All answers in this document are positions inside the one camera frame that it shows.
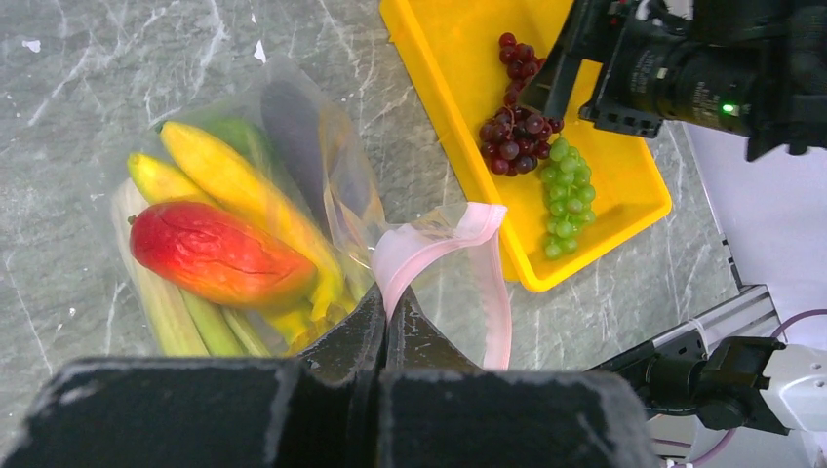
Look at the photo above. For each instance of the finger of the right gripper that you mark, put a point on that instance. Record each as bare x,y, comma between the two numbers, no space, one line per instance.
549,90

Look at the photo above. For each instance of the green grape bunch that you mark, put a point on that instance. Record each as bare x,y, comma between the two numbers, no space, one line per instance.
568,198

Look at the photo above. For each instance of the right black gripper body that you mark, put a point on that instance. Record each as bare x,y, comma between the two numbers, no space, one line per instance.
754,69

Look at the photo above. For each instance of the purple grape bunch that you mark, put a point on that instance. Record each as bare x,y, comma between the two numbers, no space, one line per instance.
515,139

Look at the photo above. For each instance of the clear zip top bag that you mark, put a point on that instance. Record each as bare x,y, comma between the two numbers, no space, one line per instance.
458,243

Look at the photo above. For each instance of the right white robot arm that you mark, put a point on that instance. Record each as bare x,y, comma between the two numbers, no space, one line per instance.
759,383

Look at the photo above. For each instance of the celery stalk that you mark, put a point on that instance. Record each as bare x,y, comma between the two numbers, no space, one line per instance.
182,323

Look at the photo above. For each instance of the yellow banana bunch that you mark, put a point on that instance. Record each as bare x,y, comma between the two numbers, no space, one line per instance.
203,168

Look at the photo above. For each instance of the red mango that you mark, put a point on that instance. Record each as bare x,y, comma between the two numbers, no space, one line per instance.
219,256

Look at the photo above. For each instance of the dark purple eggplant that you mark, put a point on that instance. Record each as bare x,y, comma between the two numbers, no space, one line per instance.
291,121

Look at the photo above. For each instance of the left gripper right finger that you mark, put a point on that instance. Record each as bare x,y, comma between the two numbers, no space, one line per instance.
466,417

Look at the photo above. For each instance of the green bumpy citrus fruit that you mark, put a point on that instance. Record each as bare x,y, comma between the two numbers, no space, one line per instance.
243,136

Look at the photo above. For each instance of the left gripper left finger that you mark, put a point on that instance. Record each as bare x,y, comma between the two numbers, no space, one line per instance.
312,410

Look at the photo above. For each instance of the yellow plastic tray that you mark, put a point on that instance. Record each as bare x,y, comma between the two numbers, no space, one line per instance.
450,50

